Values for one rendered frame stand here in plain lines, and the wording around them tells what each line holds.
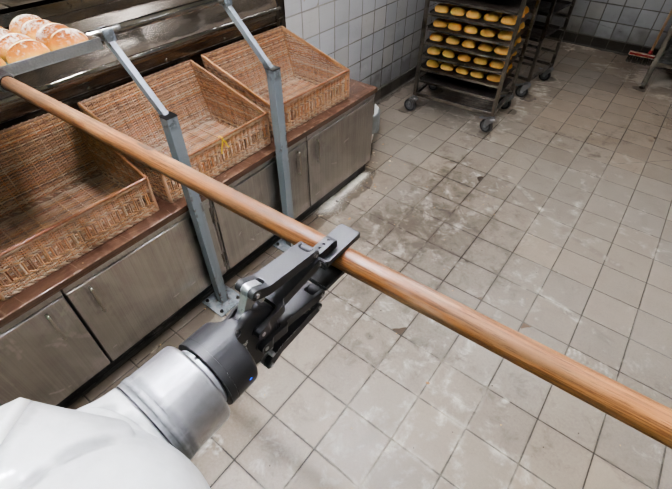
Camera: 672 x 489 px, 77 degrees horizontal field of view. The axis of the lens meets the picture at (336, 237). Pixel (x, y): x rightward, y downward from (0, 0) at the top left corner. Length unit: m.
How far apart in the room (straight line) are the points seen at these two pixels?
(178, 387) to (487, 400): 1.57
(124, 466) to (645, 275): 2.54
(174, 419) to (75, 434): 0.16
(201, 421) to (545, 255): 2.22
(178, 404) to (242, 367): 0.06
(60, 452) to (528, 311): 2.06
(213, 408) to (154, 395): 0.05
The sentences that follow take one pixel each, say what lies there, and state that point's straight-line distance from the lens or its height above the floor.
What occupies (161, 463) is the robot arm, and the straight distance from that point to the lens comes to 0.22.
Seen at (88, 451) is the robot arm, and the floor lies 1.40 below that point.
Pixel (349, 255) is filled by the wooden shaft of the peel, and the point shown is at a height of 1.24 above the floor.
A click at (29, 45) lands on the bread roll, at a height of 1.23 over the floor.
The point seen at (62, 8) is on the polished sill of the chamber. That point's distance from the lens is 1.94.
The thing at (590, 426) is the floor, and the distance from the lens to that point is 1.97.
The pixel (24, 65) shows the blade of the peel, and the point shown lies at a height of 1.20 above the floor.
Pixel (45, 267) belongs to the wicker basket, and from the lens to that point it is 1.61.
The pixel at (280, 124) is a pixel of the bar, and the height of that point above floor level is 0.72.
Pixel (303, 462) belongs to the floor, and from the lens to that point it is 1.68.
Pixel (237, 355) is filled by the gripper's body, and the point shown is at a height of 1.25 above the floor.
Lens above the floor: 1.60
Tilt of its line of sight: 44 degrees down
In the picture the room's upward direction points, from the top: straight up
